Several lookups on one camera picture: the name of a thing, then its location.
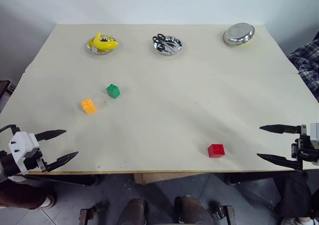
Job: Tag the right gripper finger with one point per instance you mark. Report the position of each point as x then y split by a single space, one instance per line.
279 129
281 160

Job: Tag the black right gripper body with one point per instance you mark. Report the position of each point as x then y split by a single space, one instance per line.
305 151

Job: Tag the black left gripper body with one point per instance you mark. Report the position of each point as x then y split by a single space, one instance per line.
33 162

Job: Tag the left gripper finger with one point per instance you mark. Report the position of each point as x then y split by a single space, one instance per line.
62 159
49 134

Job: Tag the brown trousered person leg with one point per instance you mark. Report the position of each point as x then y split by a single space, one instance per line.
20 193

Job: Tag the black trousered person leg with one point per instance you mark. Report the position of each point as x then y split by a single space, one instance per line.
294 195

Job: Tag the white and brown shoe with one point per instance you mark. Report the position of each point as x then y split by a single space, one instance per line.
49 201

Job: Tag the orange toy brick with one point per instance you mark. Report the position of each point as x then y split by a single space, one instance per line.
88 106

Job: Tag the red toy brick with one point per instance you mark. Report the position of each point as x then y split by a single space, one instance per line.
216 150

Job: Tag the person in plaid shirt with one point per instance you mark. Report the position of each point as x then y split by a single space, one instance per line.
306 63

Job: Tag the green toy brick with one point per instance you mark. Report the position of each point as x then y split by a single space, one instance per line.
113 91

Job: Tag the dark rounded shape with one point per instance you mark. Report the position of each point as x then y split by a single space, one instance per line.
133 211
193 210

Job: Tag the silver plate under banana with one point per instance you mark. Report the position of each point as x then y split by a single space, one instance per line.
101 51

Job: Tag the upturned silver bowl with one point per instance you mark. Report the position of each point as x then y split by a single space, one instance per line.
238 34

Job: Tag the brown cardboard box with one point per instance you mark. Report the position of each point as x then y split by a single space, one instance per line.
164 177

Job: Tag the yellow toy banana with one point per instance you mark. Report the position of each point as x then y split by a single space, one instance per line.
103 44

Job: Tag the silver plate with scissors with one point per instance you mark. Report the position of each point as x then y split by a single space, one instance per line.
169 48

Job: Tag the black scissors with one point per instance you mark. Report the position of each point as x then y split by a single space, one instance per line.
162 41

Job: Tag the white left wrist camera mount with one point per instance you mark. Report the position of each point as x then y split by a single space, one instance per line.
22 146

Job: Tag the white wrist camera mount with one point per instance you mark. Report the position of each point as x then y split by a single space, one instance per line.
315 133
22 146

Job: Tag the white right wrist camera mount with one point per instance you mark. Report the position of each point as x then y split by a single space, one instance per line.
315 133

